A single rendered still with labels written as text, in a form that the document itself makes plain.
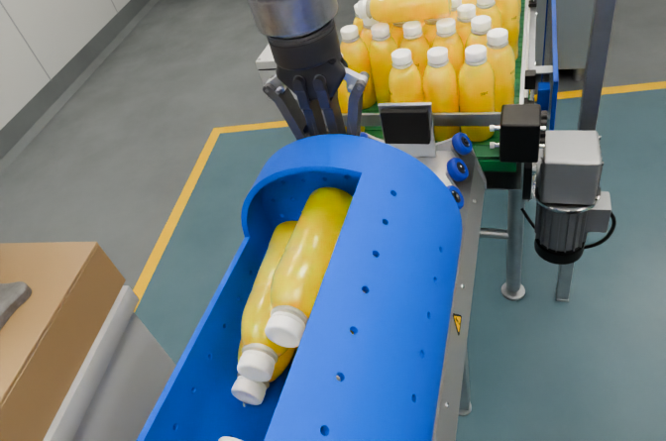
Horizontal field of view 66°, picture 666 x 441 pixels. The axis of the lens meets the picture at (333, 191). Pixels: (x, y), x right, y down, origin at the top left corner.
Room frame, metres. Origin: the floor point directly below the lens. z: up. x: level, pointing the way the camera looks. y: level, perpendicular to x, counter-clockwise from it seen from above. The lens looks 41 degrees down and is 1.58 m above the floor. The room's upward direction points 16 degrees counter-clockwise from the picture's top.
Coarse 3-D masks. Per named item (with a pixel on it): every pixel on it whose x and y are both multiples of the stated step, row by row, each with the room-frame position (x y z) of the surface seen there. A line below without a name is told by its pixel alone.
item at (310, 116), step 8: (296, 80) 0.52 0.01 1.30; (296, 88) 0.52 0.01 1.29; (304, 88) 0.52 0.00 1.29; (304, 96) 0.52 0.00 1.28; (304, 104) 0.52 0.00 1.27; (312, 104) 0.53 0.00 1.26; (304, 112) 0.53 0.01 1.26; (312, 112) 0.53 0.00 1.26; (320, 112) 0.55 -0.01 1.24; (312, 120) 0.53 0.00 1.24; (320, 120) 0.54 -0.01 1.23; (312, 128) 0.53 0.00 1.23; (320, 128) 0.54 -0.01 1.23
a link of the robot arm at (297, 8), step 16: (256, 0) 0.51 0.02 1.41; (272, 0) 0.49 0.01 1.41; (288, 0) 0.49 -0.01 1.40; (304, 0) 0.49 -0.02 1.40; (320, 0) 0.50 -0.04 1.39; (336, 0) 0.52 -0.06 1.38; (256, 16) 0.52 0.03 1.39; (272, 16) 0.50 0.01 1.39; (288, 16) 0.49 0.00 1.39; (304, 16) 0.49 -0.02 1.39; (320, 16) 0.50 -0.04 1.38; (272, 32) 0.50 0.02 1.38; (288, 32) 0.49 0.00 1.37; (304, 32) 0.49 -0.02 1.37
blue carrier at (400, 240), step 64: (256, 192) 0.49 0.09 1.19; (384, 192) 0.40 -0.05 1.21; (448, 192) 0.44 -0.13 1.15; (256, 256) 0.50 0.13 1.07; (384, 256) 0.33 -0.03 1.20; (448, 256) 0.37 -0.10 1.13; (320, 320) 0.26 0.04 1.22; (384, 320) 0.26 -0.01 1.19; (448, 320) 0.31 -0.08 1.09; (192, 384) 0.33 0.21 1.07; (320, 384) 0.21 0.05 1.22; (384, 384) 0.21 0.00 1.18
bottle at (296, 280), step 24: (312, 192) 0.48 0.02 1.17; (336, 192) 0.47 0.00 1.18; (312, 216) 0.43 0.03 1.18; (336, 216) 0.43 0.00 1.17; (288, 240) 0.42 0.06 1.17; (312, 240) 0.40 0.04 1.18; (336, 240) 0.40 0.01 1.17; (288, 264) 0.37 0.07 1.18; (312, 264) 0.36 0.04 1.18; (288, 288) 0.34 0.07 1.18; (312, 288) 0.34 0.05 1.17; (288, 312) 0.32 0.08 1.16
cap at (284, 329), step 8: (280, 312) 0.32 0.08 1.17; (272, 320) 0.32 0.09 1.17; (280, 320) 0.31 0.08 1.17; (288, 320) 0.31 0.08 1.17; (296, 320) 0.31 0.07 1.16; (272, 328) 0.31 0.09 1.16; (280, 328) 0.31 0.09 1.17; (288, 328) 0.30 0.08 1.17; (296, 328) 0.30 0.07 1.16; (304, 328) 0.31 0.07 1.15; (272, 336) 0.31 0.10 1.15; (280, 336) 0.31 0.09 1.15; (288, 336) 0.30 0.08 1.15; (296, 336) 0.30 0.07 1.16; (280, 344) 0.31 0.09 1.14; (288, 344) 0.30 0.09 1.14; (296, 344) 0.30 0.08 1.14
